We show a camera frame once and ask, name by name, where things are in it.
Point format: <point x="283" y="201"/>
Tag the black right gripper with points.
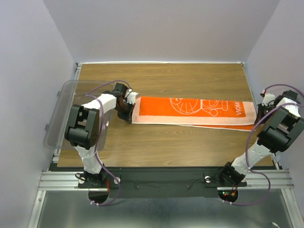
<point x="260" y="115"/>

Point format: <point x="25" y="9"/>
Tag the clear plastic bin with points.
<point x="73" y="92"/>

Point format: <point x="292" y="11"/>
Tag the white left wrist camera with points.
<point x="131" y="96"/>

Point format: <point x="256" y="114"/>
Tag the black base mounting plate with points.
<point x="159" y="182"/>

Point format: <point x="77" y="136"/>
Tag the aluminium frame rail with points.
<point x="66" y="181"/>

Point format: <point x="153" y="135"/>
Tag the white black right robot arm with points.
<point x="281" y="125"/>

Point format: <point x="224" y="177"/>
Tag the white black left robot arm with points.
<point x="87" y="124"/>

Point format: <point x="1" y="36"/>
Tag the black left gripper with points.
<point x="128" y="116"/>

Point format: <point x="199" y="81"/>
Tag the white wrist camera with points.
<point x="131" y="96"/>
<point x="267" y="98"/>

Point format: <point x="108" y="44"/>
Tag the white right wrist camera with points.
<point x="267" y="98"/>

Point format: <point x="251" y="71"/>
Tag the orange white cartoon towel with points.
<point x="222" y="114"/>

